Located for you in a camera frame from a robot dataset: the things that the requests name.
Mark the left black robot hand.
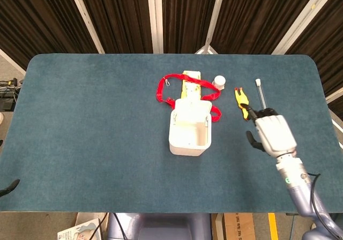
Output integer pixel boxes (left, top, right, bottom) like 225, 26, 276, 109
0, 179, 21, 198

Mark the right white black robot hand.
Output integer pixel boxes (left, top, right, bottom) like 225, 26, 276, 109
239, 103, 298, 156

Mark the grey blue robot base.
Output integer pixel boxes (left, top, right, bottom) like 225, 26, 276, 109
107, 212, 213, 240

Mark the white plastic box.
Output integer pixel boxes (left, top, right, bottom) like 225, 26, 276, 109
168, 110, 213, 157

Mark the clear test tube white cap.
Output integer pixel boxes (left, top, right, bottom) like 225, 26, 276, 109
255, 78, 268, 110

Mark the yellow rubber chicken toy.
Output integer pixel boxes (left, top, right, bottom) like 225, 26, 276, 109
234, 87, 251, 121

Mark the small white capped bottle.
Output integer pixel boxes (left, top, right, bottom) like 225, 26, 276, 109
212, 75, 227, 91

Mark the illustrated magazine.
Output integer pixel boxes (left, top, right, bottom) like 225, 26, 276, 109
57, 217, 103, 240

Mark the yellow card package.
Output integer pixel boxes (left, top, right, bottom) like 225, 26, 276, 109
180, 70, 203, 100

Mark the brown cardboard box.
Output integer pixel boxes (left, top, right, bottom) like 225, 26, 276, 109
211, 212, 256, 240

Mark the blue felt table mat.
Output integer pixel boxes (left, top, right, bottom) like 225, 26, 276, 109
0, 53, 343, 214

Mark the dark brown curtain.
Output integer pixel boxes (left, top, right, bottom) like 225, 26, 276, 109
0, 0, 343, 112

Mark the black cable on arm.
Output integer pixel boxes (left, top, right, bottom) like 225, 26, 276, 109
306, 172, 339, 237

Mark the black electronics with cables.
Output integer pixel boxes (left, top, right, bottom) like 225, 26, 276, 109
0, 77, 24, 113

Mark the black cable by base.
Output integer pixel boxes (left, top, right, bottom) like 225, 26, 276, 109
111, 212, 127, 240

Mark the red lanyard strap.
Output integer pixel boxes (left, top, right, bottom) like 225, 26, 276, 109
155, 73, 222, 123

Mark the white partition post with foot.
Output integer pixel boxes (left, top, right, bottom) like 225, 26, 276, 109
195, 0, 229, 55

